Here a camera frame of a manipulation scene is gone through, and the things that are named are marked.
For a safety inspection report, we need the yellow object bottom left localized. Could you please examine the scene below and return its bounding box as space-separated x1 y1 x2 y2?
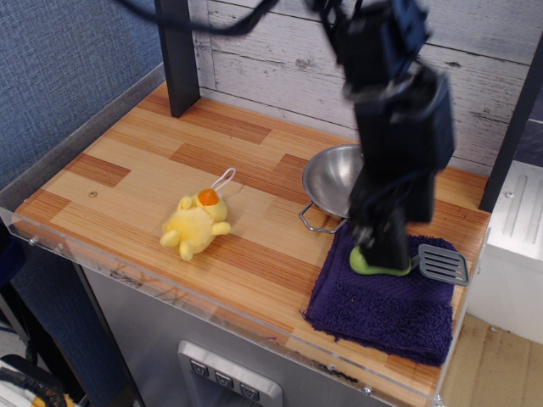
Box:
31 389 76 407

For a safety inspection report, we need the green handled grey spatula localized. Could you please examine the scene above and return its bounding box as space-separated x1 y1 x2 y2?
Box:
349 244 470 287

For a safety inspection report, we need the yellow plush duck toy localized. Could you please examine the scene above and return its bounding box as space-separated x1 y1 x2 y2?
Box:
160 167 236 261

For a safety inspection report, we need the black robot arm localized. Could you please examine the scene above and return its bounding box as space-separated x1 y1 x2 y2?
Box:
311 1 455 275

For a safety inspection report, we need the black vertical post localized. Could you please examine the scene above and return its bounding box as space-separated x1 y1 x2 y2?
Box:
479 63 543 212
159 25 200 118

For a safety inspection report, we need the purple folded towel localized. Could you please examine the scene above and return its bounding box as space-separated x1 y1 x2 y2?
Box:
305 226 454 366

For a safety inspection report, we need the stainless steel cabinet front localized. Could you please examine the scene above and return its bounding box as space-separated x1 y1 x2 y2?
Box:
83 268 384 406

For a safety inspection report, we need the black vertical post left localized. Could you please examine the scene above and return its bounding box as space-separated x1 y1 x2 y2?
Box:
159 25 200 118

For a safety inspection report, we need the stainless steel pot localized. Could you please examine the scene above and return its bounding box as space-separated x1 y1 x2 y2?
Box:
299 144 363 234

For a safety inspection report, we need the silver control panel with buttons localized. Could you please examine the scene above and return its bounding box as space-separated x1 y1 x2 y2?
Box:
177 340 283 406

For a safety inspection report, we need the black vertical post right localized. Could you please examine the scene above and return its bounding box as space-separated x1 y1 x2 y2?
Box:
479 63 543 212

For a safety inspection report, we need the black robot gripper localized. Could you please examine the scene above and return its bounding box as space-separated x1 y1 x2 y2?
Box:
349 70 456 271

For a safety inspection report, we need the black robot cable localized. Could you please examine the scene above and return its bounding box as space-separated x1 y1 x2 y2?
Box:
114 0 281 37

